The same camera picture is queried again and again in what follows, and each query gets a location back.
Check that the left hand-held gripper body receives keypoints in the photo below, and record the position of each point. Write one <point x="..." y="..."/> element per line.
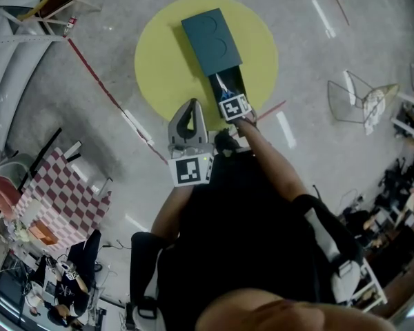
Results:
<point x="189" y="171"/>

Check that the wooden frame chair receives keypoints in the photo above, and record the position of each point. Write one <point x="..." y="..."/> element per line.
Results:
<point x="55" y="2"/>

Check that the white shelf rack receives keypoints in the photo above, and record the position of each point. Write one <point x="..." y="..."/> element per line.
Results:
<point x="412" y="116"/>

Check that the red white checkered cloth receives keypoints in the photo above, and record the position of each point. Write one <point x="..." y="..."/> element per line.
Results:
<point x="65" y="198"/>

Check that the dark teal box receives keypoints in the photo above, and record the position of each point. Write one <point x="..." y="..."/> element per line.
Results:
<point x="210" y="40"/>

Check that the clear plastic bottle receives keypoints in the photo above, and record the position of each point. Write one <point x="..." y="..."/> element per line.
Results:
<point x="70" y="25"/>

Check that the person's left forearm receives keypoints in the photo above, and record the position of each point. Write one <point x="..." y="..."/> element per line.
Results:
<point x="172" y="209"/>

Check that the round yellow mat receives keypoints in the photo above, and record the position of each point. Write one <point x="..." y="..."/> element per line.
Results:
<point x="165" y="67"/>

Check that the pink chair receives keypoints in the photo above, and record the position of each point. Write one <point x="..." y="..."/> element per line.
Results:
<point x="0" y="191"/>

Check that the white low rack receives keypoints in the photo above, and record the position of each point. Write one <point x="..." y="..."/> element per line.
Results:
<point x="371" y="286"/>

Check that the person's black clothing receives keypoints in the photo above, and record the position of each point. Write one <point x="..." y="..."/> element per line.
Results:
<point x="245" y="226"/>

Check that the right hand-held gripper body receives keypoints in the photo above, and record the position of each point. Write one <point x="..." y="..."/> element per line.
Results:
<point x="233" y="109"/>

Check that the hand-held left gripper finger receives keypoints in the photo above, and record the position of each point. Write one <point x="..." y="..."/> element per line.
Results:
<point x="200" y="126"/>
<point x="175" y="124"/>

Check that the person's face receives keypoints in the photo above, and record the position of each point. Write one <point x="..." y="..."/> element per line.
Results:
<point x="290" y="314"/>

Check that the orange box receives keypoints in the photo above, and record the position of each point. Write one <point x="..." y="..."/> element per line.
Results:
<point x="43" y="233"/>

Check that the person's right forearm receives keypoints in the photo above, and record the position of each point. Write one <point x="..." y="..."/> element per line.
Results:
<point x="272" y="160"/>

